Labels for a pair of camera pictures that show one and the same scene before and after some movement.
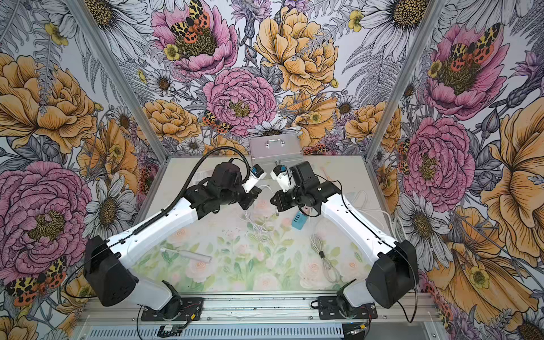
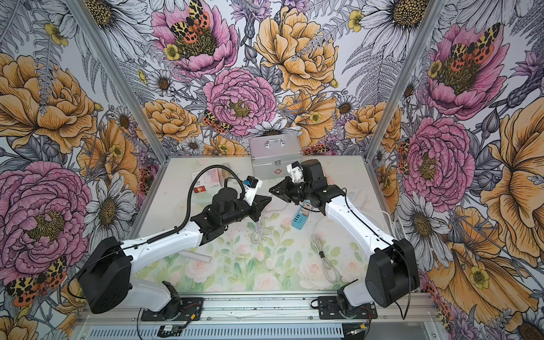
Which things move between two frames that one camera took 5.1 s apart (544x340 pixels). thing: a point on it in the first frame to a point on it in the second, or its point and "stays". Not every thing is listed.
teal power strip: [299, 220] stays
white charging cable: [331, 272] stays
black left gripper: [249, 197] to [258, 205]
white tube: [190, 254] stays
